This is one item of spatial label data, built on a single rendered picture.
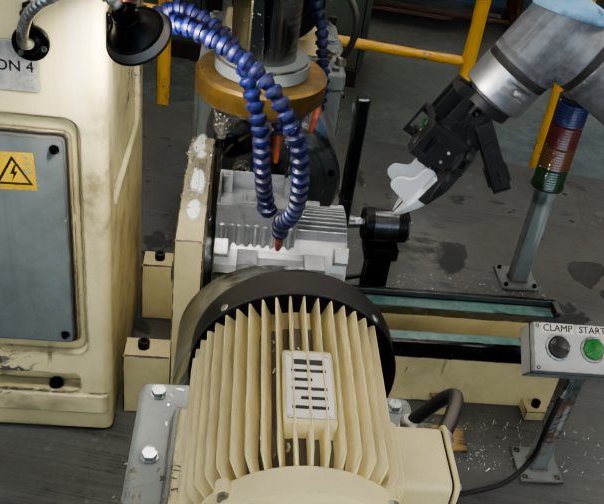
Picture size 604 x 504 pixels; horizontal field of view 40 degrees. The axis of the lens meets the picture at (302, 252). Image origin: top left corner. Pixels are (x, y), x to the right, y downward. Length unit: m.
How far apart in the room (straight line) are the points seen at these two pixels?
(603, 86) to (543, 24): 0.11
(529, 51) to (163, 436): 0.63
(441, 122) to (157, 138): 1.10
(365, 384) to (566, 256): 1.33
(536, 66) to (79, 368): 0.75
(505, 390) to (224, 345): 0.86
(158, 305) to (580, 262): 0.94
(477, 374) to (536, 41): 0.58
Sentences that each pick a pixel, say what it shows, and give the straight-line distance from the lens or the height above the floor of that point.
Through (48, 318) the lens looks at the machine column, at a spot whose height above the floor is 1.02.
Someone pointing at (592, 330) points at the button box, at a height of 1.08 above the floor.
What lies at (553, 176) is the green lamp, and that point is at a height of 1.07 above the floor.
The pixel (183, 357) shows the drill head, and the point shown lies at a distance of 1.00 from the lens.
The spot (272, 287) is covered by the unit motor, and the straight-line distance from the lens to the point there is 0.68.
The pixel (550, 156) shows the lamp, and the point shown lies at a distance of 1.61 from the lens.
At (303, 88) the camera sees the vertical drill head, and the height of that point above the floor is 1.33.
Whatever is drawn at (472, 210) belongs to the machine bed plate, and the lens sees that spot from 1.98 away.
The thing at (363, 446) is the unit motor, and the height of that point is 1.34.
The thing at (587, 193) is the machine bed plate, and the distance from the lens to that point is 2.20.
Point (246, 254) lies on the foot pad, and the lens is 1.21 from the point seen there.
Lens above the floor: 1.78
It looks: 35 degrees down
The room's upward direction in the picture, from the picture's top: 8 degrees clockwise
